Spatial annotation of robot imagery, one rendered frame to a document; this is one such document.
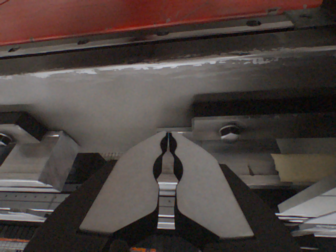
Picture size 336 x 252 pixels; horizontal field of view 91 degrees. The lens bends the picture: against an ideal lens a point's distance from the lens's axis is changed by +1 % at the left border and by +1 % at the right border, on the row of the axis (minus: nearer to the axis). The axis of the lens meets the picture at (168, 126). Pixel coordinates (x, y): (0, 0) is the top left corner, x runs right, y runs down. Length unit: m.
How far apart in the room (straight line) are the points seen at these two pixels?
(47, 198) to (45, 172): 0.33
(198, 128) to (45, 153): 0.26
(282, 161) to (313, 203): 0.07
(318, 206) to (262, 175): 0.06
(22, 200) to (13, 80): 0.48
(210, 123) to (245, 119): 0.04
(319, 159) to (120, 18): 0.37
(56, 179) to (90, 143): 0.09
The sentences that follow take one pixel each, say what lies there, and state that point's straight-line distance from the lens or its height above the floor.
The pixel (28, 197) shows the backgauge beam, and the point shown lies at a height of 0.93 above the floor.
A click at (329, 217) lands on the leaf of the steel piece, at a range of 0.28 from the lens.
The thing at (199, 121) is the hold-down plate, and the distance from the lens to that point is 0.22.
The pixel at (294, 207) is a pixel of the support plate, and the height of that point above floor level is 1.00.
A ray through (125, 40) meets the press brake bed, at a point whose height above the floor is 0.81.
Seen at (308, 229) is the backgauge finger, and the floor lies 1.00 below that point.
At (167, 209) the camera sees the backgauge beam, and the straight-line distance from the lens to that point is 0.50.
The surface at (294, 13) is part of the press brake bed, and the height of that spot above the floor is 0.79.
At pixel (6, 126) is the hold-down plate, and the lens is 0.36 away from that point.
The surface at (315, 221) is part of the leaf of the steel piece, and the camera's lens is 0.31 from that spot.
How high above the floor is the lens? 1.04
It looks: 37 degrees down
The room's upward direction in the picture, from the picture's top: 176 degrees counter-clockwise
